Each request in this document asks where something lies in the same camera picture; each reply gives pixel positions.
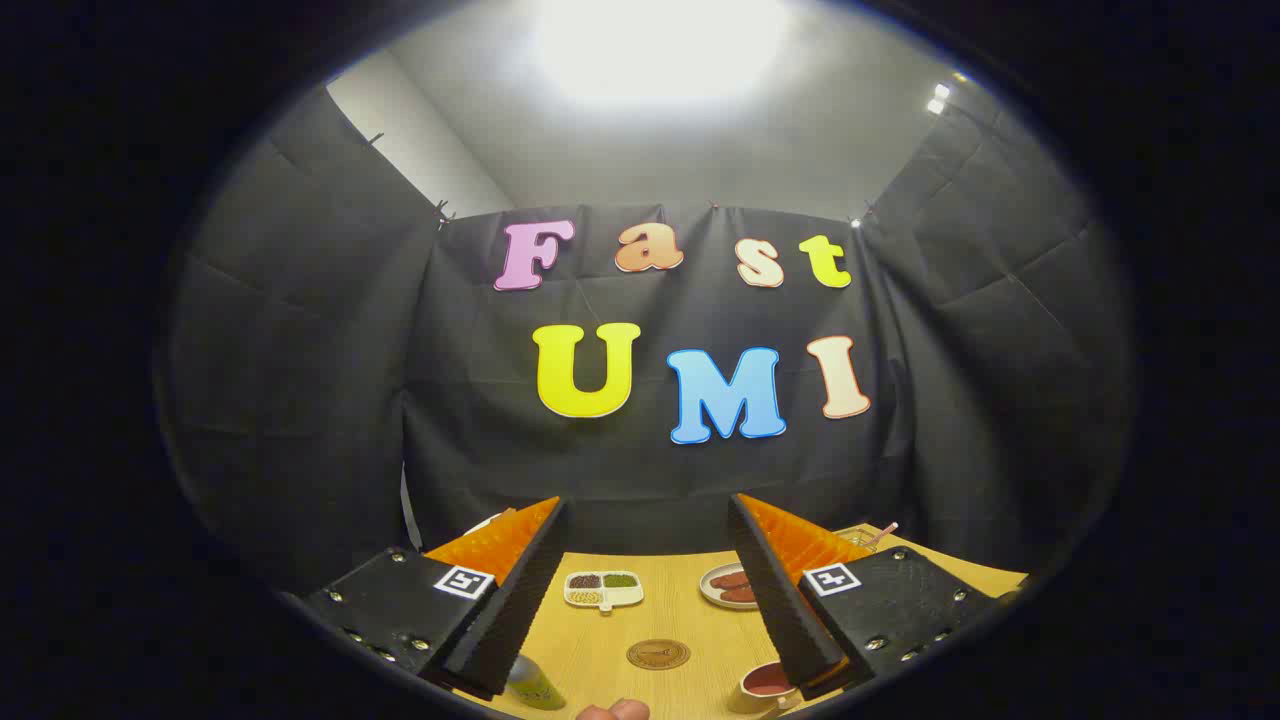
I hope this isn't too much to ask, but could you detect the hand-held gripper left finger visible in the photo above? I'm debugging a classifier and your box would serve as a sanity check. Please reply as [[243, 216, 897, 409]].
[[300, 496, 572, 701]]

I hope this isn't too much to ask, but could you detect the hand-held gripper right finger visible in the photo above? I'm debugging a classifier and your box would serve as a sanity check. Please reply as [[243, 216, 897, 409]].
[[727, 492, 1003, 701]]

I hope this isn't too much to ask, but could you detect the beige cup with wooden handle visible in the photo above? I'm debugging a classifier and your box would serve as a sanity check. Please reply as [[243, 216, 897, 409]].
[[727, 660, 803, 715]]

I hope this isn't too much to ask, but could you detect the silver green juice bottle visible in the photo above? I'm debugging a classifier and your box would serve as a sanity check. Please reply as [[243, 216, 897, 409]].
[[505, 655, 568, 712]]

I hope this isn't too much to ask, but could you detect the round brown coaster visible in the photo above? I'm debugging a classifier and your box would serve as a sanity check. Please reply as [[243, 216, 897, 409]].
[[627, 639, 692, 671]]

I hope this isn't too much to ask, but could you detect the white oval plate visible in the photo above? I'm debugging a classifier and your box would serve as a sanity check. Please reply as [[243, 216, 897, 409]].
[[698, 562, 763, 611]]

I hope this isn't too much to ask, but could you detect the white divided snack dish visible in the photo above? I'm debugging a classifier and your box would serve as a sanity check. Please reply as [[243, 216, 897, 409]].
[[563, 570, 645, 614]]

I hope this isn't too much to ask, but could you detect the wooden table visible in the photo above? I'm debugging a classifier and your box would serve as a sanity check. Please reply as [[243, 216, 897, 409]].
[[455, 522, 1030, 720]]

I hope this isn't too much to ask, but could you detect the ceiling light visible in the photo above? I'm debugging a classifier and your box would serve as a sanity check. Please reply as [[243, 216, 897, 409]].
[[535, 0, 796, 109]]

